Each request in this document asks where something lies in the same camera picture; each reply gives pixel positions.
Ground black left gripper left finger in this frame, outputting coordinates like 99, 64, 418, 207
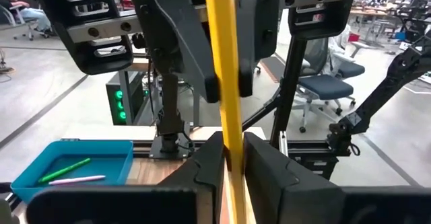
26, 131, 226, 224

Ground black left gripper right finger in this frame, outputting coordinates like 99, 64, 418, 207
242, 131, 431, 224

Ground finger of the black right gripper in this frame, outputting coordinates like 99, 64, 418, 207
129, 0, 222, 104
234, 0, 281, 98

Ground yellow pencil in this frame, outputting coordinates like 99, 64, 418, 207
203, 0, 249, 224

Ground light pink pen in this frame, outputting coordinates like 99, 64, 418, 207
47, 174, 107, 186

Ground green pen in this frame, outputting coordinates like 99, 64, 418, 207
37, 157, 92, 185

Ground blue plastic tray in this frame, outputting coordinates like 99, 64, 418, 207
9, 139, 135, 204

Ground black computer with green lights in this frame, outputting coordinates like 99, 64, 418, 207
105, 70, 146, 126

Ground person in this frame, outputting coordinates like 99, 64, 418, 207
0, 0, 52, 38

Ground blue seat office chair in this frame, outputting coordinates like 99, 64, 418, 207
290, 36, 367, 135

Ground wooden background desk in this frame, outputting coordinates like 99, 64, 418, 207
349, 1, 405, 50

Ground black office chairs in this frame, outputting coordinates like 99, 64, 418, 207
397, 0, 431, 45

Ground silver aluminium bracket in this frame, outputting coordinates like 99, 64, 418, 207
278, 130, 290, 158

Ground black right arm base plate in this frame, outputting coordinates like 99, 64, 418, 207
149, 135, 195, 160

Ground floor cable bundle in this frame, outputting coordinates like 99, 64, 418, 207
0, 47, 16, 83

